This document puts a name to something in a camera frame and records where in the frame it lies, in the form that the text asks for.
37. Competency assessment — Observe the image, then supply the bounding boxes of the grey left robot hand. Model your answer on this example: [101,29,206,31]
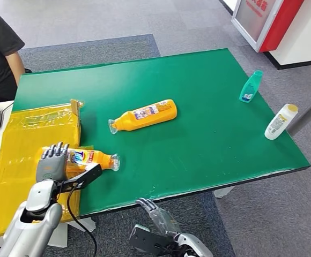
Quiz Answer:
[36,141,70,184]

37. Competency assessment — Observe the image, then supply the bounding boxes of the grey metal pole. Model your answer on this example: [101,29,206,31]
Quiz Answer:
[287,88,311,138]

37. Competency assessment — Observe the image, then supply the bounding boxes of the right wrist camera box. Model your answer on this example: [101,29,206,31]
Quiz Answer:
[129,224,177,257]

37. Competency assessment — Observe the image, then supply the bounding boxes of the white table foot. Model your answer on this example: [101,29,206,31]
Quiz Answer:
[67,217,97,233]
[213,186,235,199]

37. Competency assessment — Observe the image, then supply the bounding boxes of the white bottle with yellow cap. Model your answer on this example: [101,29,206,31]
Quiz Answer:
[264,103,299,141]

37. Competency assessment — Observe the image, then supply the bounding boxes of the orange bottle with clear cap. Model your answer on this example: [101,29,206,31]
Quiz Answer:
[107,99,178,135]
[41,147,120,179]

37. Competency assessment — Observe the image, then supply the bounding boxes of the red and white sign stand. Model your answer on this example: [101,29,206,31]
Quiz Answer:
[231,0,306,54]

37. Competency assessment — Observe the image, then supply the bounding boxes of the teal plastic bottle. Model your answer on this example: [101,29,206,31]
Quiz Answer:
[239,70,264,104]

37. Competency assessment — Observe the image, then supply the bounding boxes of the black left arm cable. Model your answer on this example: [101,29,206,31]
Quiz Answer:
[66,186,98,257]

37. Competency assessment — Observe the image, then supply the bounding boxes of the white cabinet with black base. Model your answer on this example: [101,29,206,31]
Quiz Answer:
[263,0,311,71]

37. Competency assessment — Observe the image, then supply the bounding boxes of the green table mat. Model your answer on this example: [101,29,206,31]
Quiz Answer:
[11,48,311,218]

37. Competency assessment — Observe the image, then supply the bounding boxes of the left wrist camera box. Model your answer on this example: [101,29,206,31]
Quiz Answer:
[60,163,103,193]

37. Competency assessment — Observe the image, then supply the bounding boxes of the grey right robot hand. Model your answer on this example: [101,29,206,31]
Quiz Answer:
[135,198,182,237]

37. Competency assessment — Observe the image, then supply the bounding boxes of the yellow plastic wrapped box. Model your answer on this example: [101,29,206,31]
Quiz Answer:
[0,100,95,240]

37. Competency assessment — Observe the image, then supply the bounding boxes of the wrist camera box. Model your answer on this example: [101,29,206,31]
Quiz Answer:
[60,163,103,193]
[129,224,177,257]

